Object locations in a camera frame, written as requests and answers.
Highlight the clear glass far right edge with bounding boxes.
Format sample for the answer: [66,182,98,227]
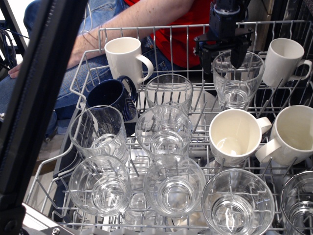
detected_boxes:
[281,171,313,235]

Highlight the small glass under rack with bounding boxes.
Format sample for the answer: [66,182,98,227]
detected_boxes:
[124,193,153,225]

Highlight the cream mug far right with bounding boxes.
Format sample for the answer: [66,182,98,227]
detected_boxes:
[255,105,313,166]

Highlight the red shirt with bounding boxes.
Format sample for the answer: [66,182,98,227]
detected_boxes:
[121,0,211,70]

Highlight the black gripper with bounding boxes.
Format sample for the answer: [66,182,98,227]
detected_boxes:
[194,0,252,74]

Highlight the dark blue mug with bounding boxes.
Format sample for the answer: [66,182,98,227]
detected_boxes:
[86,75,139,137]

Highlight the cream mug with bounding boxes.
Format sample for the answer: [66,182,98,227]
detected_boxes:
[255,105,313,166]
[209,109,272,167]

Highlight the grey wire dishwasher rack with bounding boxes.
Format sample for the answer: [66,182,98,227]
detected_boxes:
[24,20,313,235]

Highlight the white mug back right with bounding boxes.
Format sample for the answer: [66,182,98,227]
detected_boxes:
[263,38,313,88]

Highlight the clear glass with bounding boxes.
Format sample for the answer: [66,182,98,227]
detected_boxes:
[212,50,265,110]
[135,105,193,161]
[201,169,275,235]
[143,155,206,218]
[69,105,128,163]
[144,73,194,114]
[68,155,132,216]

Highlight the tall white mug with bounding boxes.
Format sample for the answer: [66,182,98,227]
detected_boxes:
[104,37,154,89]

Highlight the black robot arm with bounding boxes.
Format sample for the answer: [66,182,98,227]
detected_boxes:
[0,0,194,235]

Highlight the person's bare hand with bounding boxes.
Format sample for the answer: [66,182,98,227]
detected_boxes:
[8,63,22,79]

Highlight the person's bare forearm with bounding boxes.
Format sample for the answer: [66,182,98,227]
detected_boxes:
[67,0,194,69]

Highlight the cream mug centre right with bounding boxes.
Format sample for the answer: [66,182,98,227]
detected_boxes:
[209,109,272,167]

